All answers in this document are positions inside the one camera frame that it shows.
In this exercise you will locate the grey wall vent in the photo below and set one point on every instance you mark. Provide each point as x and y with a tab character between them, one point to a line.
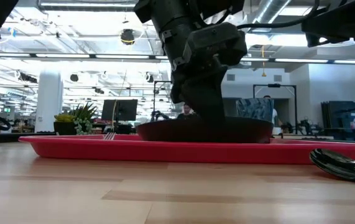
231	77
277	78

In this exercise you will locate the red plastic tray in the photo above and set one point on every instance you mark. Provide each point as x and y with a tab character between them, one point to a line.
164	152

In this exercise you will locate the blue marbled cup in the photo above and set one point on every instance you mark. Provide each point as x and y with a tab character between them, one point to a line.
255	109

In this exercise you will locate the silver ventilation duct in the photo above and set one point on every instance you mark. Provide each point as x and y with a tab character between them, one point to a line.
270	11

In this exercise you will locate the yellow-green bushy plant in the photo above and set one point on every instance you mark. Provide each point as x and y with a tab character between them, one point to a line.
64	118

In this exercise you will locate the blue storage cabinet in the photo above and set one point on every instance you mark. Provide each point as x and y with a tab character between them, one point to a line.
345	115

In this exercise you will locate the overhead light bar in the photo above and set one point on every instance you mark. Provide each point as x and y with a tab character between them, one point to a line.
62	56

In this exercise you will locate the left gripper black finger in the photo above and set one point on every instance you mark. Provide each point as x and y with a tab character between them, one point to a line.
177	95
206	99

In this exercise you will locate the black background robot arm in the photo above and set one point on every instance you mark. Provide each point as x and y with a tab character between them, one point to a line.
287	128
158	115
304	127

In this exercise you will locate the red round plate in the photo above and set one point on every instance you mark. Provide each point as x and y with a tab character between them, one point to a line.
171	132

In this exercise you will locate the black ceiling spotlight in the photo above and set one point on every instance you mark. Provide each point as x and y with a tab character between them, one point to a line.
150	77
74	77

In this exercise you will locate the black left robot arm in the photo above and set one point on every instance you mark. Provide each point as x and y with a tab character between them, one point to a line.
177	18

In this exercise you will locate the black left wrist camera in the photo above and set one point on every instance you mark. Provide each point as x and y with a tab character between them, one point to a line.
214	43

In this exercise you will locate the person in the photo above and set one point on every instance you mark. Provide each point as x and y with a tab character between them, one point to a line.
186	109
274	116

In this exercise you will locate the black computer monitor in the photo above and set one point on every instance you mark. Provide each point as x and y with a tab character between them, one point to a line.
121	110

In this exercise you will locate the black planter pot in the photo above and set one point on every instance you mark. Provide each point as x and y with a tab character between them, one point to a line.
64	129

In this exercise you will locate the white building pillar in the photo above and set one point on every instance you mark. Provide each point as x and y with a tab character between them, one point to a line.
49	105

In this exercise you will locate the green exit sign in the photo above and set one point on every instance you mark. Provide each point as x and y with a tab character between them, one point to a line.
7	109

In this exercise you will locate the silver metal fork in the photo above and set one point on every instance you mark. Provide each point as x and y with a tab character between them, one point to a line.
109	136

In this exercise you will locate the black metal station frame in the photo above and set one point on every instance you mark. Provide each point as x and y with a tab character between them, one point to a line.
161	81
273	85

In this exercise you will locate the dark background table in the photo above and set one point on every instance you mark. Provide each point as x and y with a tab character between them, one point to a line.
15	137

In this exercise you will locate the spiky green plant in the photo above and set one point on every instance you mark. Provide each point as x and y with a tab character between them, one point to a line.
85	113

